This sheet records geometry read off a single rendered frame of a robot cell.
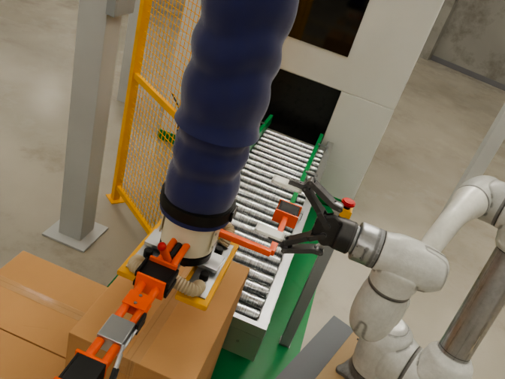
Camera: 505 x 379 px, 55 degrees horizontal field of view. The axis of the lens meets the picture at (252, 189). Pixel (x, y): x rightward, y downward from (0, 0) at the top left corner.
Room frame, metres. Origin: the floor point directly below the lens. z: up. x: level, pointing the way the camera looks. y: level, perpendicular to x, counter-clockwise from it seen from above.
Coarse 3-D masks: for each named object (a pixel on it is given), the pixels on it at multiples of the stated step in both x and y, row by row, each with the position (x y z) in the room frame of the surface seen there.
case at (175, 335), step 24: (240, 264) 1.50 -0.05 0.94; (120, 288) 1.18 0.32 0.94; (240, 288) 1.37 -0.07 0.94; (96, 312) 1.05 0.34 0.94; (168, 312) 1.14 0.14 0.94; (192, 312) 1.18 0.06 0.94; (216, 312) 1.21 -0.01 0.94; (72, 336) 0.95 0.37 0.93; (144, 336) 1.02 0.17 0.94; (168, 336) 1.05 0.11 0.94; (192, 336) 1.08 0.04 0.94; (216, 336) 1.11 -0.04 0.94; (144, 360) 0.94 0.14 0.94; (168, 360) 0.97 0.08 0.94; (192, 360) 0.99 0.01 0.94
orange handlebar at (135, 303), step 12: (228, 240) 1.24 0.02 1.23; (240, 240) 1.24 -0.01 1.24; (180, 252) 1.09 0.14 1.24; (264, 252) 1.23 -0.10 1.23; (156, 288) 0.93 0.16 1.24; (132, 300) 0.86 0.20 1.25; (144, 300) 0.87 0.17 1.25; (120, 312) 0.81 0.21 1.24; (132, 312) 0.84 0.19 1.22; (144, 312) 0.84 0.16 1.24; (96, 348) 0.70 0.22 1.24; (108, 360) 0.68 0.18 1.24
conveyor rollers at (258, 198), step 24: (264, 144) 3.52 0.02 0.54; (288, 144) 3.67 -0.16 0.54; (264, 168) 3.14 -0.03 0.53; (288, 168) 3.23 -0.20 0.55; (312, 168) 3.37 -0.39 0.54; (240, 192) 2.70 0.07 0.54; (264, 192) 2.79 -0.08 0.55; (288, 192) 2.94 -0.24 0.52; (240, 216) 2.43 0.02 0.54; (264, 216) 2.51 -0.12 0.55; (264, 240) 2.32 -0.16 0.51; (264, 264) 2.05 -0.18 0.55; (264, 288) 1.87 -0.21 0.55; (240, 312) 1.68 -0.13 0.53
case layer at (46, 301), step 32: (32, 256) 1.59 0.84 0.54; (0, 288) 1.37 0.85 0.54; (32, 288) 1.42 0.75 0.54; (64, 288) 1.47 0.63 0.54; (96, 288) 1.53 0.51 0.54; (0, 320) 1.22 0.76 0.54; (32, 320) 1.27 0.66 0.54; (64, 320) 1.31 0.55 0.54; (0, 352) 1.10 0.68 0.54; (32, 352) 1.14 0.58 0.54; (64, 352) 1.18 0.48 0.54
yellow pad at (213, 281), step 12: (216, 252) 1.27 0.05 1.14; (228, 252) 1.31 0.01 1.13; (228, 264) 1.26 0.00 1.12; (192, 276) 1.14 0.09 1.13; (204, 276) 1.13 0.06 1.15; (216, 276) 1.17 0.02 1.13; (216, 288) 1.13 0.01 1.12; (180, 300) 1.05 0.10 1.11; (192, 300) 1.05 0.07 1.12; (204, 300) 1.06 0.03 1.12
